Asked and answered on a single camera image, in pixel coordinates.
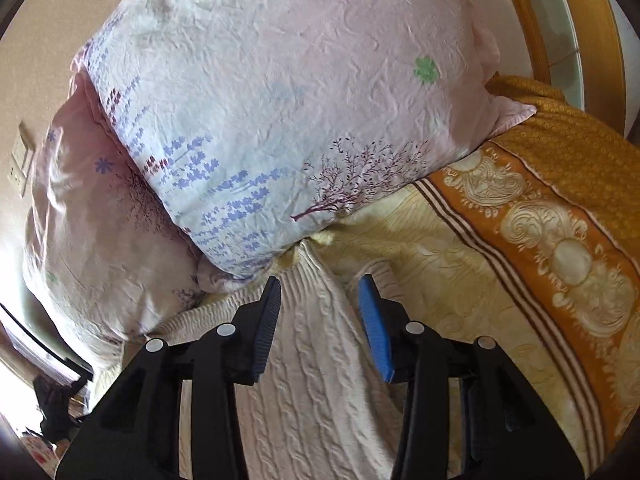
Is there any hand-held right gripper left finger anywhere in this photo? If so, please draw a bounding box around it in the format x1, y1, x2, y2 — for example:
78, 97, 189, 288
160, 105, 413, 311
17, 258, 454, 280
55, 276, 282, 480

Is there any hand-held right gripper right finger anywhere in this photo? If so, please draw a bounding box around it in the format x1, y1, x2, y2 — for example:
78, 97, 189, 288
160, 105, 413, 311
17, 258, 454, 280
357, 274, 587, 480

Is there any beige cable-knit sweater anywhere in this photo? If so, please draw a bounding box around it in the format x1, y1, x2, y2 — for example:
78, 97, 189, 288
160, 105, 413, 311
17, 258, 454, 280
150, 247, 453, 480

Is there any yellow floral bed sheet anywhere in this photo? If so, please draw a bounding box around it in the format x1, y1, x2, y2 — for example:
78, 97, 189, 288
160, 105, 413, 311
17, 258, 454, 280
197, 142, 640, 480

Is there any pink floral pillow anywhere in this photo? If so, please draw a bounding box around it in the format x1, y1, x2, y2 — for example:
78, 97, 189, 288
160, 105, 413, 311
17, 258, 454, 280
22, 72, 213, 353

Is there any lavender and tree print pillow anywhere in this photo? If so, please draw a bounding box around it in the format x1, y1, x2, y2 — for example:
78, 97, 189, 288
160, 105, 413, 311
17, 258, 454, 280
70, 0, 537, 281

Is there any orange textured blanket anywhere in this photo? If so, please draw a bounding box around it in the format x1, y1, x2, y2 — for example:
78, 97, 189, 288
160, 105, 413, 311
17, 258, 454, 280
484, 75, 640, 267

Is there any wooden headboard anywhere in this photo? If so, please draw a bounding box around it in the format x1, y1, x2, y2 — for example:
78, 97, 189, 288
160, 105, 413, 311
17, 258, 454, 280
492, 0, 630, 137

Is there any wall switch plate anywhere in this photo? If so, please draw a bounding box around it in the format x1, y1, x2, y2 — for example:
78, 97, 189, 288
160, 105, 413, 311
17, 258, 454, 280
9, 121, 35, 197

